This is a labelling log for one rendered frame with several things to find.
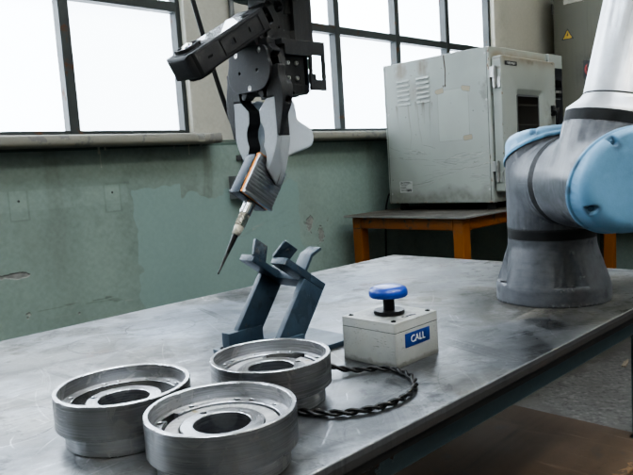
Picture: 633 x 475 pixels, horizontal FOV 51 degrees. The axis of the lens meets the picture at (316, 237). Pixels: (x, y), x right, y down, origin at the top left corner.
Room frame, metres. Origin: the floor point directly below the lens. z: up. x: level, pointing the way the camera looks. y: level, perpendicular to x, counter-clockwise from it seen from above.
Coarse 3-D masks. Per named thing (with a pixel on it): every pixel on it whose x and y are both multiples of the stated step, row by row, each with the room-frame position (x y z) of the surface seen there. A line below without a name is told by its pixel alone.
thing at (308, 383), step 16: (224, 352) 0.59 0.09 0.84; (240, 352) 0.60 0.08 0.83; (256, 352) 0.61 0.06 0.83; (272, 352) 0.61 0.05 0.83; (304, 352) 0.60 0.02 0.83; (320, 352) 0.58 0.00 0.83; (224, 368) 0.57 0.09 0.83; (240, 368) 0.57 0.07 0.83; (256, 368) 0.58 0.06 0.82; (272, 368) 0.58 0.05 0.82; (288, 368) 0.58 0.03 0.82; (304, 368) 0.52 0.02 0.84; (320, 368) 0.53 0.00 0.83; (288, 384) 0.51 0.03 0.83; (304, 384) 0.52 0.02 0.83; (320, 384) 0.53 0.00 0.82; (304, 400) 0.53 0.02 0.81; (320, 400) 0.54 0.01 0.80
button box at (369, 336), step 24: (360, 312) 0.68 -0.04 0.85; (384, 312) 0.66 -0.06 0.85; (408, 312) 0.67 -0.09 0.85; (432, 312) 0.67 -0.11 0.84; (360, 336) 0.66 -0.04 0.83; (384, 336) 0.63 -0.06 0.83; (408, 336) 0.64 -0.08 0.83; (432, 336) 0.67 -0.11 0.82; (360, 360) 0.66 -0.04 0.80; (384, 360) 0.63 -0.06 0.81; (408, 360) 0.64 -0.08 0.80
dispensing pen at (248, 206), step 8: (248, 160) 0.71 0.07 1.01; (248, 168) 0.70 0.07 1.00; (240, 176) 0.71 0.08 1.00; (240, 184) 0.70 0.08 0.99; (232, 192) 0.70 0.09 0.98; (240, 192) 0.69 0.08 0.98; (240, 200) 0.72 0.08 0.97; (248, 200) 0.70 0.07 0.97; (240, 208) 0.70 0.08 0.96; (248, 208) 0.70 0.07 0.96; (256, 208) 0.72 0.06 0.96; (240, 216) 0.69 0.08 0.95; (248, 216) 0.70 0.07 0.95; (240, 224) 0.69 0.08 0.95; (232, 232) 0.69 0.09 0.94; (240, 232) 0.69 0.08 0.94; (232, 240) 0.69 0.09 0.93; (224, 256) 0.68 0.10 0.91
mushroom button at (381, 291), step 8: (376, 288) 0.66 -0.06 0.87; (384, 288) 0.66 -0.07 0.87; (392, 288) 0.66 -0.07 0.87; (400, 288) 0.66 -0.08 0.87; (376, 296) 0.66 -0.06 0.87; (384, 296) 0.65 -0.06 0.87; (392, 296) 0.65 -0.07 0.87; (400, 296) 0.66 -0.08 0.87; (384, 304) 0.67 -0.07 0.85; (392, 304) 0.67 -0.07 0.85
